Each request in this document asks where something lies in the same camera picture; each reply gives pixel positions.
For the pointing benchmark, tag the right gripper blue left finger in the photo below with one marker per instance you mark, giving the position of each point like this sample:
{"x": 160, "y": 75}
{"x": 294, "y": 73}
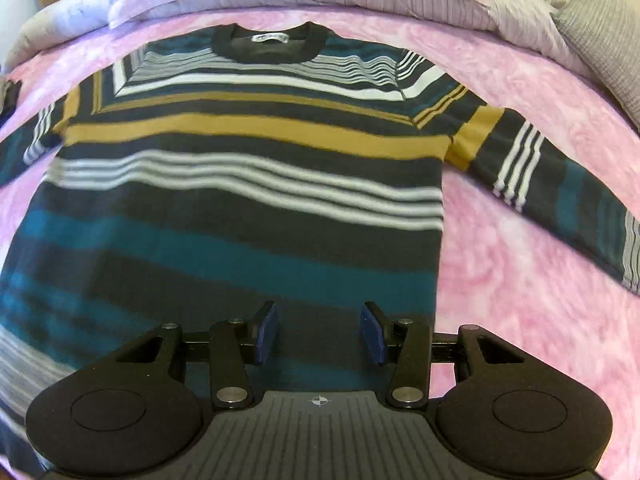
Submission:
{"x": 235, "y": 344}

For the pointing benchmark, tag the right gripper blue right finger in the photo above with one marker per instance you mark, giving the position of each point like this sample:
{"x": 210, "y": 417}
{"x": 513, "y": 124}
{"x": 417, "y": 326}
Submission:
{"x": 406, "y": 345}

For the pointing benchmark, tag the striped knit sweater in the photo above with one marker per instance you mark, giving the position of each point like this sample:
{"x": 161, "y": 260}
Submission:
{"x": 201, "y": 175}

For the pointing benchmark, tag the pink rose bedspread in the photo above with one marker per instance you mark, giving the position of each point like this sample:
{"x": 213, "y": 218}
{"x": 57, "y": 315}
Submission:
{"x": 497, "y": 269}

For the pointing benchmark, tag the grey checked pillow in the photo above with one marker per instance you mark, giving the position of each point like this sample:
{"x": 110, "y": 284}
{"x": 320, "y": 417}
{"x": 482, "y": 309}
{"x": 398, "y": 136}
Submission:
{"x": 605, "y": 35}

